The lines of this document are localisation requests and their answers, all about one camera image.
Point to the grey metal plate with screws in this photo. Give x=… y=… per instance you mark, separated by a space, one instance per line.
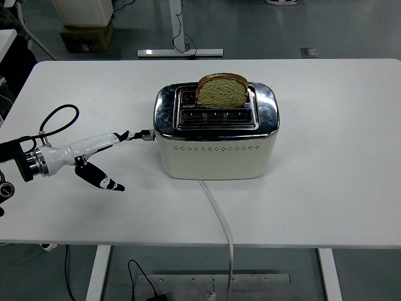
x=257 y=287

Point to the small white black device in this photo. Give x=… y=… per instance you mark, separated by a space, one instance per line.
x=49 y=247

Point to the brown bread slice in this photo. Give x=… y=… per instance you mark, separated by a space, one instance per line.
x=220 y=94

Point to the brown cardboard box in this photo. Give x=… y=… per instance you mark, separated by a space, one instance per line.
x=86 y=37

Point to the white table leg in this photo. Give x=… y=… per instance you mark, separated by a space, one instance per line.
x=98 y=272
x=329 y=276

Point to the white chair frame tube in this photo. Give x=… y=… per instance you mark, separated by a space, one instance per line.
x=36 y=39

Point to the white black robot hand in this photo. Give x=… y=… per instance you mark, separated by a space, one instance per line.
x=91 y=142

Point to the grey floor outlet cover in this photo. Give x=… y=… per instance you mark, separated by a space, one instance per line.
x=309 y=52

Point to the white desk leg with foot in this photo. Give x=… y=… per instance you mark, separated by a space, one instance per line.
x=178 y=52

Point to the white chrome toaster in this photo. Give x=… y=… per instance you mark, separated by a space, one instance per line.
x=213 y=156

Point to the grey patterned fabric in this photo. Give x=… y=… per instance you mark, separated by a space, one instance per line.
x=7 y=20

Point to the white side table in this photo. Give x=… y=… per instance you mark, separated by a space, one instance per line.
x=6 y=42

